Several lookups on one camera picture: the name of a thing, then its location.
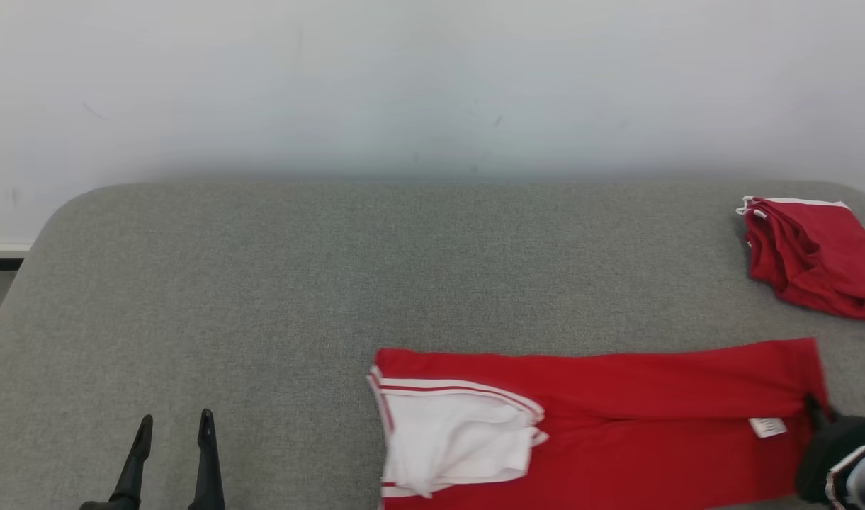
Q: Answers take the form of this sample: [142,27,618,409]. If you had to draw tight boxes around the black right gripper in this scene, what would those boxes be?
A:
[795,394,865,505]

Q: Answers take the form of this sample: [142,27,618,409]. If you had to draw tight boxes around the red shorts with white stripe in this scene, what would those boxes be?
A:
[735,196,865,323]

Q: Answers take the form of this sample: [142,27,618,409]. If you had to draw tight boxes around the grey fabric sofa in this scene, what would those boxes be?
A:
[0,181,865,510]

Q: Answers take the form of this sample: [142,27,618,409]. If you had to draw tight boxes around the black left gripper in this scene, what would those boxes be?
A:
[78,409,225,510]

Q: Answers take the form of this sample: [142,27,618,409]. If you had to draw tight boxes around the black and white baseboard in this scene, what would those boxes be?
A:
[0,244,33,272]

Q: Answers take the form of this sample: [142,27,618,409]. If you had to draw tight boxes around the red basketball jersey number 23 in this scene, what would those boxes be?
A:
[366,338,830,510]

